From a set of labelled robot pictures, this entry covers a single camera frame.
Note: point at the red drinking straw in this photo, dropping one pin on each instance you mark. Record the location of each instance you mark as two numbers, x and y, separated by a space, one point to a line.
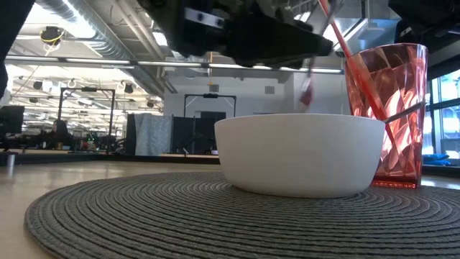
341 39

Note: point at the grey cloth cover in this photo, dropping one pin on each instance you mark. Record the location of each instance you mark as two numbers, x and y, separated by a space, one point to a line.
152 133

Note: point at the black partition panel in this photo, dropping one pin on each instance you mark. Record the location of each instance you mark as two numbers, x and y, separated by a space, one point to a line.
187 129

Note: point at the black gantry frame with camera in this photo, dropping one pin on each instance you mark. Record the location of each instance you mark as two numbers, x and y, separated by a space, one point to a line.
210 95

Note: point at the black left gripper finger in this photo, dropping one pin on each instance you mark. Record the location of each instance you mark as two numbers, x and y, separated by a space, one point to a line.
273 63
280 39

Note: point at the grey wall vent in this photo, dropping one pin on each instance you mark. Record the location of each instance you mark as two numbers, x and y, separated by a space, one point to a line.
213 88
270 90

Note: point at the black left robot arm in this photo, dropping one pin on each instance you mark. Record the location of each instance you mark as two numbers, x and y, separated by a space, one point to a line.
10 28

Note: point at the red faceted plastic tumbler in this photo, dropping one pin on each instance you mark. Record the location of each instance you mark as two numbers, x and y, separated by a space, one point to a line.
406 79

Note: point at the black gantry frame with lamps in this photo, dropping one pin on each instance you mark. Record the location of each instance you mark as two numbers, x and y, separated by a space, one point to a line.
88 89

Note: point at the white bowl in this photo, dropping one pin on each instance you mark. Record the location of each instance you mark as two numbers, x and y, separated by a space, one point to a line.
298 154

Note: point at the blue cushion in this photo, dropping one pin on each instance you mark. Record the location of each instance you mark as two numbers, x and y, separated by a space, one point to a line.
436 157

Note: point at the dark computer monitor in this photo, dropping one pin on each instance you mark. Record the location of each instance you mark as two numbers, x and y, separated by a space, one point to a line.
12 120

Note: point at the window with dark frame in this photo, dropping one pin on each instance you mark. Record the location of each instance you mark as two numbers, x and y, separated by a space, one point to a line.
449 126

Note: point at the long ceiling light bar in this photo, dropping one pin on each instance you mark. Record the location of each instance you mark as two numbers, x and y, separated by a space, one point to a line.
97 61

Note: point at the silver metal post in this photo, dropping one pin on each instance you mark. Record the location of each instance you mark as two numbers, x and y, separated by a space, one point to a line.
10 163

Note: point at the black hanging spotlight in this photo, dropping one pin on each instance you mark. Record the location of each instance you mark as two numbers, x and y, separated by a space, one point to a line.
150 104
37 85
128 88

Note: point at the silver fork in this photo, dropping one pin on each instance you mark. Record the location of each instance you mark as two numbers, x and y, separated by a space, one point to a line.
406 112

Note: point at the grey round woven placemat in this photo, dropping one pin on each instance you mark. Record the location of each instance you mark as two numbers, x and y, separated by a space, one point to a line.
179 223

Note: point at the large sheet-metal duct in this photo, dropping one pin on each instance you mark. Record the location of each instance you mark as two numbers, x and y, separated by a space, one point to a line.
370 28

